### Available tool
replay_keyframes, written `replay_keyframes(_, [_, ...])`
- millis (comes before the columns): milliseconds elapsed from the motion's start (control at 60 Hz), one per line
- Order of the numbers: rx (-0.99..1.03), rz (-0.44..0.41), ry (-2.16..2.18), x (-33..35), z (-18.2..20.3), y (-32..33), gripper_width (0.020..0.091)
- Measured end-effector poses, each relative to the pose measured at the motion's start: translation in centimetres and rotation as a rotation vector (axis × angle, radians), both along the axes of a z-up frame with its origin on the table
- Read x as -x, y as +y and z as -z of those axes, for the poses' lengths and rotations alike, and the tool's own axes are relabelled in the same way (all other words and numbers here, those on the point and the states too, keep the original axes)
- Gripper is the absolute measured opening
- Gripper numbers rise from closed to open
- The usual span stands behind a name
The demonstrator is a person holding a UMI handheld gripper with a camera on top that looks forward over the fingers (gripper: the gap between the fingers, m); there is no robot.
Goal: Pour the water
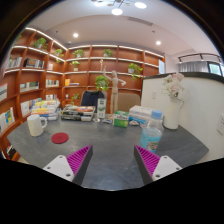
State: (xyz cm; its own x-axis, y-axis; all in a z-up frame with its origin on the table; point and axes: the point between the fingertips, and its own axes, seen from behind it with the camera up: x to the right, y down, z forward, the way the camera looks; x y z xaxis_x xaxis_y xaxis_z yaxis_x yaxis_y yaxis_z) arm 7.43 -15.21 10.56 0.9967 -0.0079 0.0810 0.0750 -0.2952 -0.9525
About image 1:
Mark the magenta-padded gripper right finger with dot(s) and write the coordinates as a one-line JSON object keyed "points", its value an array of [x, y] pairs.
{"points": [[166, 166]]}

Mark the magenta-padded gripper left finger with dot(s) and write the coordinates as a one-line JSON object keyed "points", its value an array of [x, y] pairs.
{"points": [[58, 165]]}

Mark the clear water bottle blue cap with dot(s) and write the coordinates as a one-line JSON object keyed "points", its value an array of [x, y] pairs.
{"points": [[151, 135]]}

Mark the flat round red coaster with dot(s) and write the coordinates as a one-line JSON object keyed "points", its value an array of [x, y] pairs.
{"points": [[60, 138]]}

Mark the white ceramic mug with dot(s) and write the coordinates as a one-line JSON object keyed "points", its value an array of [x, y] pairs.
{"points": [[35, 126]]}

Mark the white vase with flowers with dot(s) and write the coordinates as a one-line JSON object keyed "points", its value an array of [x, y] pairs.
{"points": [[172, 113]]}

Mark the small snack packet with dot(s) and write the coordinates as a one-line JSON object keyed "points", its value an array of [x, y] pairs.
{"points": [[107, 121], [96, 119], [133, 123]]}

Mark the stack of dark books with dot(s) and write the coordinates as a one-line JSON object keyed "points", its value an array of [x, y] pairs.
{"points": [[77, 113]]}

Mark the stack of colourful books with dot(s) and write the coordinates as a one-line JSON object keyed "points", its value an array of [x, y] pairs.
{"points": [[45, 110]]}

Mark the stack of white boxes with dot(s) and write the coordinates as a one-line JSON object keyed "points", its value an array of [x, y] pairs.
{"points": [[140, 113]]}

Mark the green white tissue box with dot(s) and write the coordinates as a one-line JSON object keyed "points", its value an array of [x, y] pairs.
{"points": [[120, 119]]}

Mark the white green milk carton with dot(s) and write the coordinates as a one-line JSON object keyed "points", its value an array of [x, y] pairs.
{"points": [[101, 108]]}

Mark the chair with dark jacket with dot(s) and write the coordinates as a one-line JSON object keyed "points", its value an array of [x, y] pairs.
{"points": [[91, 98]]}

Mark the tan chair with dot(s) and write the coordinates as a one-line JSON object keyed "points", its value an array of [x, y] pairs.
{"points": [[128, 101]]}

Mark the wooden artist mannequin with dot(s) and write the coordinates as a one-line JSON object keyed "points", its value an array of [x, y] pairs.
{"points": [[114, 90]]}

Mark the orange wooden shelf unit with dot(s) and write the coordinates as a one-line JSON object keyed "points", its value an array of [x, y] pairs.
{"points": [[83, 70]]}

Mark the ceiling lights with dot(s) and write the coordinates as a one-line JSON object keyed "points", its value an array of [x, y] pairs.
{"points": [[117, 11]]}

